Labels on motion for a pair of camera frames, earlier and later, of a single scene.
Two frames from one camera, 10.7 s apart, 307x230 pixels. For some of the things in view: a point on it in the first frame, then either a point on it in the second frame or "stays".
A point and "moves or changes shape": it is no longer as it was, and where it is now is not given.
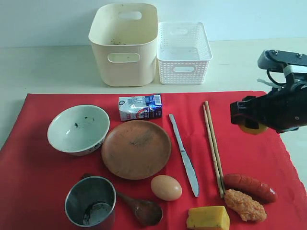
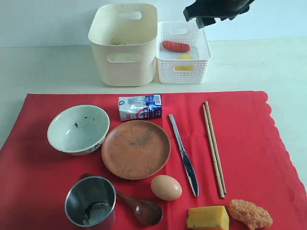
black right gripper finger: (252, 123) to (203, 21)
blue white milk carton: (140, 107) stays
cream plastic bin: (124, 36) stays
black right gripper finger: (241, 110) to (195, 10)
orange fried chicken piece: (249, 209) moves or changes shape
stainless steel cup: (90, 200) stays
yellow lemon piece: (262, 128) to (184, 67)
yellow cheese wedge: (208, 218) stays
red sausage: (255, 189) to (176, 46)
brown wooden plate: (136, 150) stays
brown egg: (166, 188) stays
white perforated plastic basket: (183, 52) stays
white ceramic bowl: (79, 130) stays
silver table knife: (188, 170) stays
